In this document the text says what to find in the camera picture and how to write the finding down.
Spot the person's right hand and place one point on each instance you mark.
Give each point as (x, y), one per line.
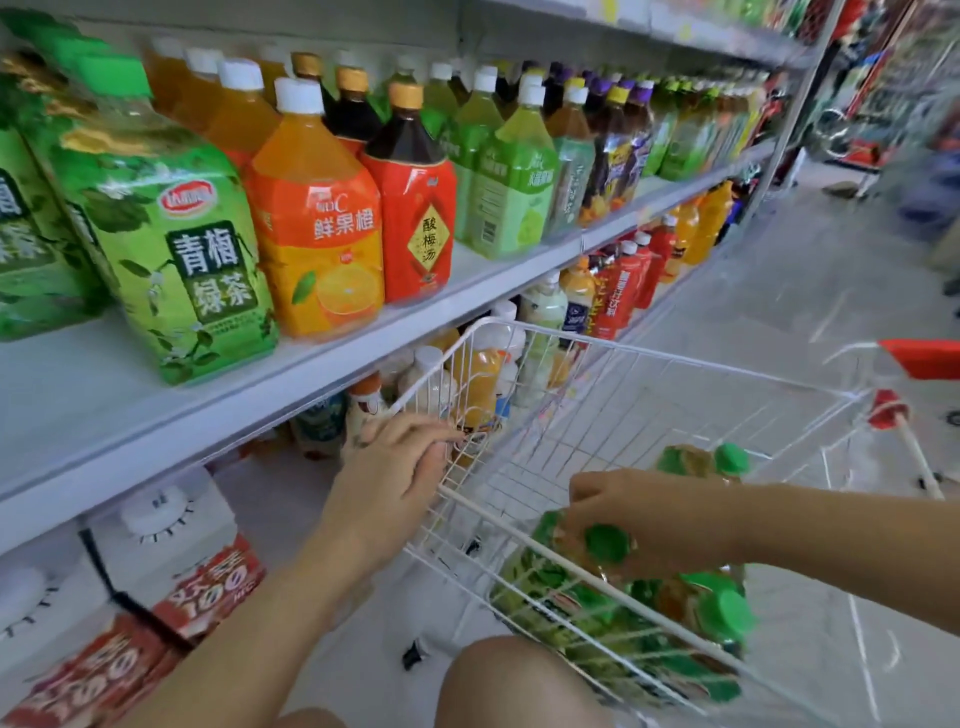
(675, 525)

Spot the person's left hand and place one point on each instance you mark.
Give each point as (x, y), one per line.
(379, 487)

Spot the person's left fingers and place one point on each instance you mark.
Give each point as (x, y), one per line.
(431, 457)

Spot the person's right fingers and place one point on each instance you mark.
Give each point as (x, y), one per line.
(592, 499)

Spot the green cap tea bottle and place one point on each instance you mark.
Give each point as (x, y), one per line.
(724, 613)
(606, 545)
(681, 461)
(732, 459)

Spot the person's right forearm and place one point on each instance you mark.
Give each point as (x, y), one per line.
(847, 555)

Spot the person's left forearm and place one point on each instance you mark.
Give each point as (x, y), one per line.
(247, 637)

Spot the white yogurt drink bottle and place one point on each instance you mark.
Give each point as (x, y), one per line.
(424, 382)

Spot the white bottle orange cap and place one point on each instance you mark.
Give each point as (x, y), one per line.
(365, 409)

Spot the small orange juice bottle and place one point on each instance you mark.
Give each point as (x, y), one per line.
(474, 386)

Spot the blue label drink bottle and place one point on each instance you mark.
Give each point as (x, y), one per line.
(319, 427)

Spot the white metal shelf unit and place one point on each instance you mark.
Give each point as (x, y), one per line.
(315, 375)

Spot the pale milky drink bottle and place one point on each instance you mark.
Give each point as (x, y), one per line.
(541, 315)

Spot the person's leg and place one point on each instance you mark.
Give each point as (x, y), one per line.
(525, 686)

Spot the orange cap juice bottle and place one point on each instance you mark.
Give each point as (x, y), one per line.
(577, 292)

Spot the row of red label bottles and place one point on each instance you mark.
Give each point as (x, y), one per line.
(626, 285)

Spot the large orange juice bottle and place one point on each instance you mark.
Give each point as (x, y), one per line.
(163, 71)
(199, 90)
(240, 112)
(315, 232)

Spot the dark plum drink bottle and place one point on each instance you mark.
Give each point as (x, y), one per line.
(307, 67)
(412, 202)
(352, 112)

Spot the white jug red label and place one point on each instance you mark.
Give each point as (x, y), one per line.
(176, 540)
(67, 660)

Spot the light green drink bottle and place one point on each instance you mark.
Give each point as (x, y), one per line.
(439, 101)
(474, 127)
(517, 187)

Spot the row of small orange bottles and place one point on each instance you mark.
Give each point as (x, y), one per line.
(705, 221)

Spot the teal label tea bottle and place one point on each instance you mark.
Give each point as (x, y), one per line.
(574, 165)

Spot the large green tea bottle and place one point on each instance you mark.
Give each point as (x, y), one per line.
(172, 247)
(30, 247)

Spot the dark tea bottle yellow cap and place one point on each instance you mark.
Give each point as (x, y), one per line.
(609, 157)

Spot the row of green label bottles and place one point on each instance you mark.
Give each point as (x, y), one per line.
(697, 135)

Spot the background store shelving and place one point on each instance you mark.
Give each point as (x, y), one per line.
(900, 75)

